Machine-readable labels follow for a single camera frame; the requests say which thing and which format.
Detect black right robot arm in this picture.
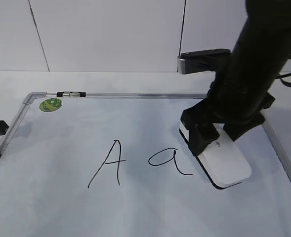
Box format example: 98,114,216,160
177,0,291,156

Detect round green magnet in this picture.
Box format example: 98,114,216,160
40,98,62,113

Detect white board eraser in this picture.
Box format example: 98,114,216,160
190,123,252,190

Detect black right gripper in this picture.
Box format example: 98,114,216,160
180,81,275,156

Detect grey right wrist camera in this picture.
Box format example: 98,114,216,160
177,48,231,75

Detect white board with grey frame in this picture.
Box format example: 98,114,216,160
0,93,291,237

